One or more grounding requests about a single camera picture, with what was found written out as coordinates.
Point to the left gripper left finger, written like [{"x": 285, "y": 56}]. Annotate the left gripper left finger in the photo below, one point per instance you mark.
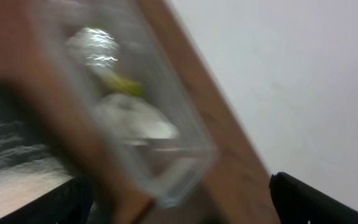
[{"x": 35, "y": 200}]

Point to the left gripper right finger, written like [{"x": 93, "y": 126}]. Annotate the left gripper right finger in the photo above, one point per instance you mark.
[{"x": 297, "y": 203}]

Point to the white tissue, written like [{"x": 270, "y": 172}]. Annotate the white tissue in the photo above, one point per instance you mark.
[{"x": 134, "y": 120}]

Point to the green foil snack wrapper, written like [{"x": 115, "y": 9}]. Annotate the green foil snack wrapper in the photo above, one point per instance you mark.
[{"x": 98, "y": 50}]

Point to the white rice pile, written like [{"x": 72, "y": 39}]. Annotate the white rice pile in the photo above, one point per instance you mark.
[{"x": 23, "y": 153}]

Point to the black waste tray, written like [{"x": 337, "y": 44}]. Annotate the black waste tray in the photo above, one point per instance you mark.
[{"x": 31, "y": 178}]

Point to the clear plastic bin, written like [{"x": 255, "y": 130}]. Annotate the clear plastic bin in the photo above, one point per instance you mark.
[{"x": 166, "y": 170}]

